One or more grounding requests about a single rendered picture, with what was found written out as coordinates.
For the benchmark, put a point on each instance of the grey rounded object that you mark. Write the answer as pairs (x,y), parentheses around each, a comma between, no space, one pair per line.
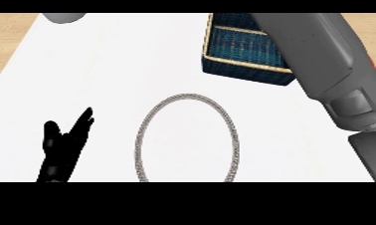
(63,17)

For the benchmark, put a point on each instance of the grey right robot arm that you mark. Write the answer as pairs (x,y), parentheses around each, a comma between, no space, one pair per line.
(323,66)

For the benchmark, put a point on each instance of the blue wicker basket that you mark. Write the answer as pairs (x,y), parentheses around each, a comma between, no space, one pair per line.
(243,51)

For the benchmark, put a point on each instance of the white oval placemat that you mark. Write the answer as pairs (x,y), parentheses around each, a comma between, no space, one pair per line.
(187,139)

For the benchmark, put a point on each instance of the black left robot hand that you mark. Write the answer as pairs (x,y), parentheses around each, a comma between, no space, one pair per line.
(60,149)

